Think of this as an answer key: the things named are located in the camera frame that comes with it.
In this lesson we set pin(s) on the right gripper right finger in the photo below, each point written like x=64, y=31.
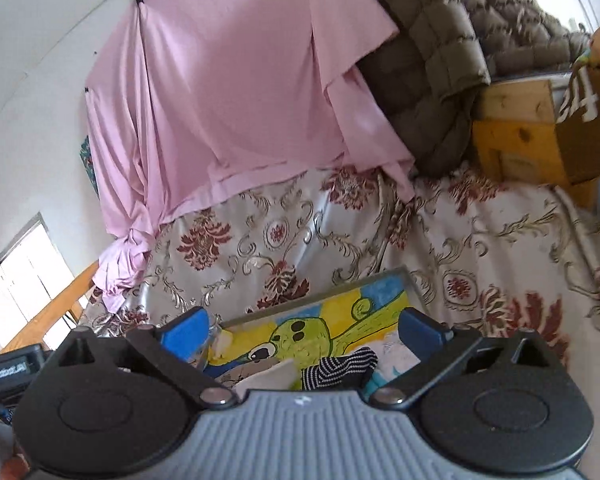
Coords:
x=442, y=352

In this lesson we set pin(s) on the colourful wall hanging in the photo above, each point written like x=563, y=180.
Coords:
x=87, y=162

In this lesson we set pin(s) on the black white striped sock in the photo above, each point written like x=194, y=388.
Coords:
x=352, y=371

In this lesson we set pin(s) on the pink draped sheet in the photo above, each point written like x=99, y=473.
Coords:
x=191, y=102

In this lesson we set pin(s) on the olive quilted jacket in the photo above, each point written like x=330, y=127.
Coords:
x=427, y=77

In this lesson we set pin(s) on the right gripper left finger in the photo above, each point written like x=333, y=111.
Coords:
x=178, y=351

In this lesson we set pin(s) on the grey tray with cartoon mat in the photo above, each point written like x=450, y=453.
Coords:
x=332, y=325

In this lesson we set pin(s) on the operator left hand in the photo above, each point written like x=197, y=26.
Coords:
x=15, y=468

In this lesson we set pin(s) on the wooden crate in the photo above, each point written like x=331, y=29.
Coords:
x=524, y=133

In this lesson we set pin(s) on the wooden bed frame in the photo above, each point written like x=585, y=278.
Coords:
x=66, y=302

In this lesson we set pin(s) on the floral satin bed cover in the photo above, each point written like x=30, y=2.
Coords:
x=498, y=257

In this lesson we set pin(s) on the colourful patterned fabric bag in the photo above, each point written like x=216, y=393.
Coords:
x=580, y=91

